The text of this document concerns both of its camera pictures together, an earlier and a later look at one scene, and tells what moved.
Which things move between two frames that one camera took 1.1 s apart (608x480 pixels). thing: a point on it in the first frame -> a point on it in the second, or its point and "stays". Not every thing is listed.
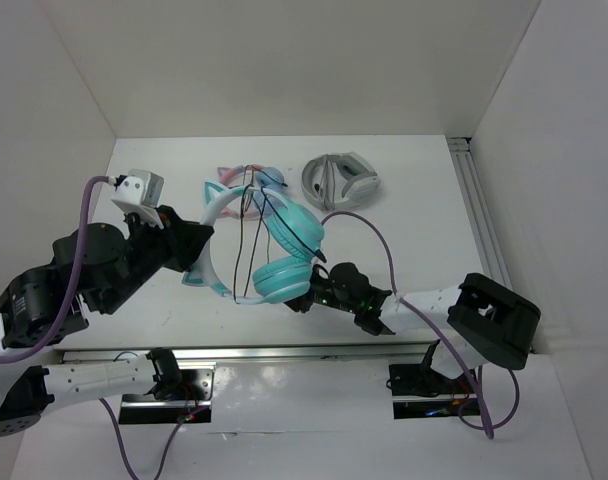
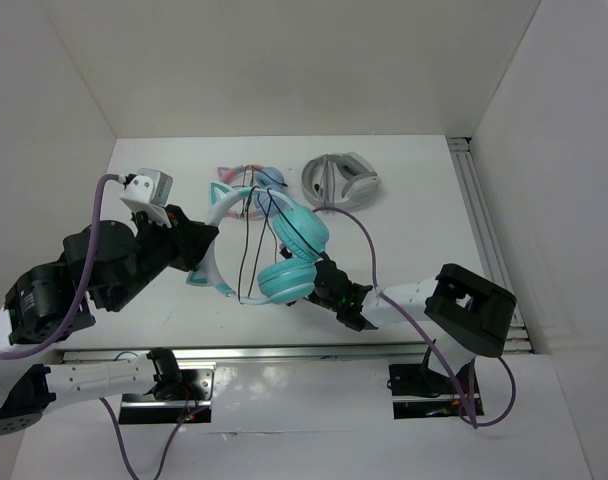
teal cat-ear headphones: x=284 y=273 stays
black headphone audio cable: x=265 y=193 -> x=264 y=233
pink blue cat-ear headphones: x=265 y=177 stays
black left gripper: x=184 y=238 stays
